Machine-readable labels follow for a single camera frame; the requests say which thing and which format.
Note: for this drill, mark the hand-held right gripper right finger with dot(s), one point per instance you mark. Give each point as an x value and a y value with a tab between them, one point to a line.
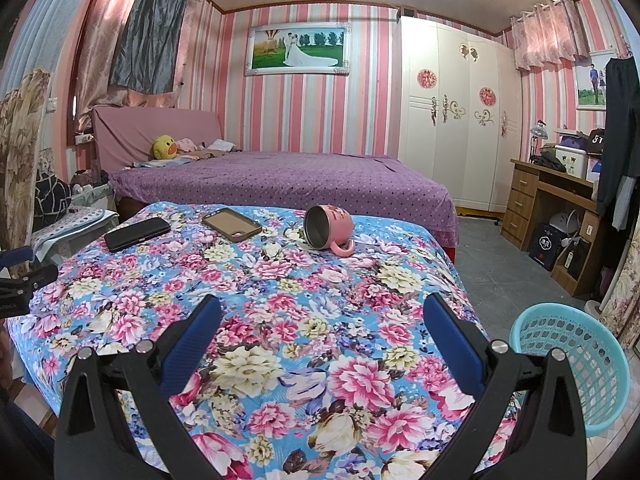
452	345

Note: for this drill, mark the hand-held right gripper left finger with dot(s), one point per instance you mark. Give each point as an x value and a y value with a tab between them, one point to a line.
192	345

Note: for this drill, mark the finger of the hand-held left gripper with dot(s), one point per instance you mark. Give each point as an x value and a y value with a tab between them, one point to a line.
35	277
15	256

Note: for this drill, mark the light blue plastic basket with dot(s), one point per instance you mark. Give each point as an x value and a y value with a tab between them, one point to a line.
575	355

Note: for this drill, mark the person's left forearm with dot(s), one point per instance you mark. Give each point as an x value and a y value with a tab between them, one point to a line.
6	360

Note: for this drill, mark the dark patterned bag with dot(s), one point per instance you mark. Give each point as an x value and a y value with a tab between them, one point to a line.
52	200

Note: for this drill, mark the cloth-covered bedside table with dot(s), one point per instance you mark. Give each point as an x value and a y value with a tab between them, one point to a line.
85	220

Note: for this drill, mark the black phone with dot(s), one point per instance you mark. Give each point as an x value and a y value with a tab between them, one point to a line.
135	235

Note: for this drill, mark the floral striped curtain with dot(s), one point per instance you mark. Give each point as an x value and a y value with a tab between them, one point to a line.
25	135

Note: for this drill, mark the brown-cased phone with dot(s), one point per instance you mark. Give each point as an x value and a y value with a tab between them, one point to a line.
232	225

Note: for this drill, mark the floral blue blanket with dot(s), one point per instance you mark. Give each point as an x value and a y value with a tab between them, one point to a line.
310	280

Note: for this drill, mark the black printed box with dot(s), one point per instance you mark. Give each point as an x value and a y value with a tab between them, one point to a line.
545	247

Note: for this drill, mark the white fan base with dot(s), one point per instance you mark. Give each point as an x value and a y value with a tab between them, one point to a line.
595	310

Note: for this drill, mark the white round appliance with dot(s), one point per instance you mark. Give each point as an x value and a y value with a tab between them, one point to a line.
562	222

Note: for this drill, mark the wooden desk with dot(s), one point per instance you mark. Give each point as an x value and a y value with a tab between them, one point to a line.
522	195

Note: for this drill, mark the pink mug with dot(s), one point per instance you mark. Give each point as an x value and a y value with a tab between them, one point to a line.
337	220

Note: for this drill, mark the pink covered headboard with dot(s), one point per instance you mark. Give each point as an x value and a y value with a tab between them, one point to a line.
135	130

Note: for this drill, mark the floral doorway curtain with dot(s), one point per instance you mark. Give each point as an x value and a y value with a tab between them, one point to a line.
625	285

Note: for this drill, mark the yellow duck plush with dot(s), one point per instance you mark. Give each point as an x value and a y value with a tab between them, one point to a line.
164	147

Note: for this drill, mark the white wardrobe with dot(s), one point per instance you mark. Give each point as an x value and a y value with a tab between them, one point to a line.
460	160

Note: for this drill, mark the purple dotted bed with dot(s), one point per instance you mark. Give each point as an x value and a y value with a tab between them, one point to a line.
300	180

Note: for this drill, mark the pink plush toy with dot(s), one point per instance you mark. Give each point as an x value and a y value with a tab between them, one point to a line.
187	145

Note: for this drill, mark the white folded clothing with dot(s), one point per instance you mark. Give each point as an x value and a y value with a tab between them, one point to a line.
221	146

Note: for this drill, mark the dark clothes pile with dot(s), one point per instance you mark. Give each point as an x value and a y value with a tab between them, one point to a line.
547	161

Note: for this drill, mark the white storage box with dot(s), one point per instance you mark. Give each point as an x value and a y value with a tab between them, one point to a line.
570	162

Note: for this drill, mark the desk lamp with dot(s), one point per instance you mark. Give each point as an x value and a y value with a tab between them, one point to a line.
539	132

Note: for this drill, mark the pink long curtain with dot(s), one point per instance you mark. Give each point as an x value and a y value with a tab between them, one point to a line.
100	35

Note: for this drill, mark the black cap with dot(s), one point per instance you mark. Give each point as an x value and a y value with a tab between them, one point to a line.
595	141

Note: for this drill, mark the grey curtain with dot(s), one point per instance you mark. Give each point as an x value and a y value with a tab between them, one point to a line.
145	35

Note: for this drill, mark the dark hanging clothes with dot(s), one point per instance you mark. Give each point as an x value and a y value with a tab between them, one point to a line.
620	135

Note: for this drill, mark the framed couple photo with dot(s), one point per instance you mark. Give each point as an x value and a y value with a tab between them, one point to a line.
590	85

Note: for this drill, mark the framed wedding picture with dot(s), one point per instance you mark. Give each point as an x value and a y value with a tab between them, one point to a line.
300	50

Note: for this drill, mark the pink short curtain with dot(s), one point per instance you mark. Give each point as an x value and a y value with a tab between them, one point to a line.
547	35

